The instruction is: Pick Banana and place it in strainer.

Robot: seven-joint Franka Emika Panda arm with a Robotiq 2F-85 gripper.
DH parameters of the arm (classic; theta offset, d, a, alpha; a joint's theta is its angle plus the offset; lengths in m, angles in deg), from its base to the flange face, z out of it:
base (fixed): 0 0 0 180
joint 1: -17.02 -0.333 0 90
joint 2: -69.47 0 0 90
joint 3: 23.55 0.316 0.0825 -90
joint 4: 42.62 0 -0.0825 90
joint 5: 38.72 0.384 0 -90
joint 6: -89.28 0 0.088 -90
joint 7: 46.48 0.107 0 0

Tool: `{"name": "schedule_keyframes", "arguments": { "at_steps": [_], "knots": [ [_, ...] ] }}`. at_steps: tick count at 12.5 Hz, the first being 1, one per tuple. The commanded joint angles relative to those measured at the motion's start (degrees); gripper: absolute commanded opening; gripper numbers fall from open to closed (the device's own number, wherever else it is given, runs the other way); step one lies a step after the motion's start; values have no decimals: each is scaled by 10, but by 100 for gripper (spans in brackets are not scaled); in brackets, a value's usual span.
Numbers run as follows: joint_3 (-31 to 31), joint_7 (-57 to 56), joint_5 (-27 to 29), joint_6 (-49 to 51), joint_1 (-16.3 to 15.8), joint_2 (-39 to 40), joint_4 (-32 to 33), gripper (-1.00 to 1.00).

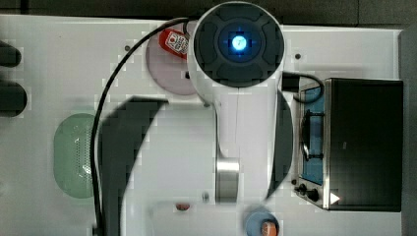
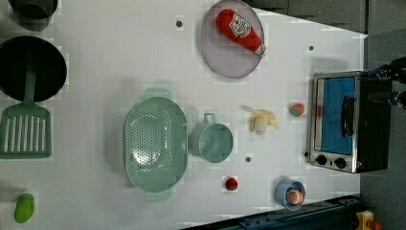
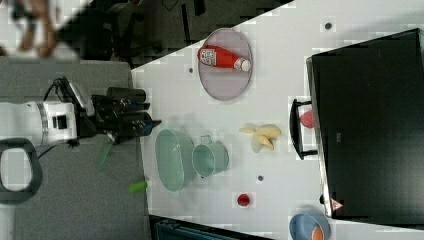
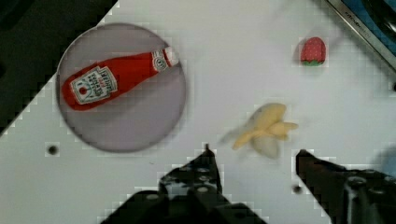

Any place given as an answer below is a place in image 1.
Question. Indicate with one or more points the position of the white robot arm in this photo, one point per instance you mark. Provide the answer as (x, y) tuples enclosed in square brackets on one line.
[(235, 60)]

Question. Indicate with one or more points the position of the green oval strainer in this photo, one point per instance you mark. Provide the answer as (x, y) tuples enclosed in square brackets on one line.
[(71, 166)]

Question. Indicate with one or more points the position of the grey round plate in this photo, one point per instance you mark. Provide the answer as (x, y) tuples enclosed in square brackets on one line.
[(168, 71)]

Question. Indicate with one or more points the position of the red ketchup bottle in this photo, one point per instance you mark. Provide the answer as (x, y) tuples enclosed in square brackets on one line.
[(175, 42)]

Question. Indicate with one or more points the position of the small red tomato toy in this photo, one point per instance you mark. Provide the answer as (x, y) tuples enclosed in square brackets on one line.
[(182, 207)]

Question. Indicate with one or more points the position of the blue cup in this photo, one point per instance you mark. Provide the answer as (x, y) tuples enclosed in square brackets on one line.
[(254, 221)]

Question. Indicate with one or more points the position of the black toaster oven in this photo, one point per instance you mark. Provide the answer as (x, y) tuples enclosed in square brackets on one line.
[(350, 142)]

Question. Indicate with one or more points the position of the black round pan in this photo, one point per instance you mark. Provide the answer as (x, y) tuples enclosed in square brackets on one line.
[(13, 99)]

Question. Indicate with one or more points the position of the dark grey cup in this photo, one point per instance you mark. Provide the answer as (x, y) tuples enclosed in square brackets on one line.
[(9, 55)]

